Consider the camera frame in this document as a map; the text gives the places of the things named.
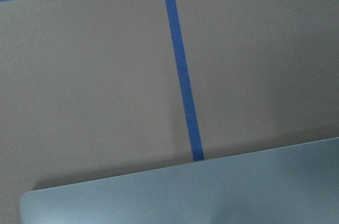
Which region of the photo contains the grey closed laptop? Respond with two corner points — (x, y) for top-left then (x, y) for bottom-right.
(20, 138), (338, 223)

